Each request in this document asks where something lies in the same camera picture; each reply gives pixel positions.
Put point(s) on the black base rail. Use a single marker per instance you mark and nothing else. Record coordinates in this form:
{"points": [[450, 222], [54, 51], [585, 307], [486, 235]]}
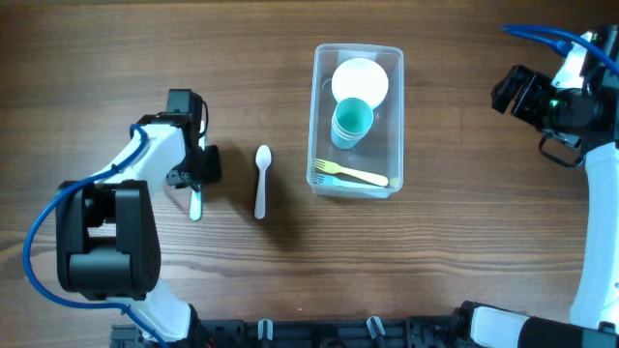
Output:
{"points": [[412, 332]]}

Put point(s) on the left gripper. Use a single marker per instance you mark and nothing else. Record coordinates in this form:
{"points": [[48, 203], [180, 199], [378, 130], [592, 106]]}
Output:
{"points": [[204, 170]]}

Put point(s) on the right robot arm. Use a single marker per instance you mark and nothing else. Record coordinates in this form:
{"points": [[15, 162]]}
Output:
{"points": [[578, 108]]}

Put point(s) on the white pink bowl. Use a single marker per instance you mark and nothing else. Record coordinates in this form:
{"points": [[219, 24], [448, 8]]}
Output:
{"points": [[362, 79]]}

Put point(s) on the clear plastic container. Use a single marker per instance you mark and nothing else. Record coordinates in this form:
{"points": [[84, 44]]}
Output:
{"points": [[381, 150]]}

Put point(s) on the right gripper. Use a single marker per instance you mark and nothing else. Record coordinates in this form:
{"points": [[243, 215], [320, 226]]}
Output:
{"points": [[509, 92]]}

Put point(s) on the mint green fork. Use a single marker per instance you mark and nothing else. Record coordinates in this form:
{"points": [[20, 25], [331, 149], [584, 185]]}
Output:
{"points": [[196, 206]]}

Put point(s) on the white spoon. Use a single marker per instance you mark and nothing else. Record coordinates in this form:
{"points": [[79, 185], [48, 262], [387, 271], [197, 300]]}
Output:
{"points": [[263, 160]]}

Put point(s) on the green cup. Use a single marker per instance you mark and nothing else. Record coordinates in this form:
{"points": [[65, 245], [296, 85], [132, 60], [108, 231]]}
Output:
{"points": [[354, 115]]}

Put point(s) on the light blue fork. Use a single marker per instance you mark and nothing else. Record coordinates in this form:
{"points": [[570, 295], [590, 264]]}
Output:
{"points": [[330, 180]]}

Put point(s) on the pink cup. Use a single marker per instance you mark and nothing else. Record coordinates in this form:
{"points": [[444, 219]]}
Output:
{"points": [[339, 134]]}

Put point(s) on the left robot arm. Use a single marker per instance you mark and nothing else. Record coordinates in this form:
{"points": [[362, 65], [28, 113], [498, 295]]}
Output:
{"points": [[107, 243]]}

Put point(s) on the yellow fork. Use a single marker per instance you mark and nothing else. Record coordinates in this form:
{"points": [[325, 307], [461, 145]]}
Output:
{"points": [[334, 168]]}

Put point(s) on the blue cup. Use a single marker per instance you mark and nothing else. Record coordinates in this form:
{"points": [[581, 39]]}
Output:
{"points": [[345, 145]]}

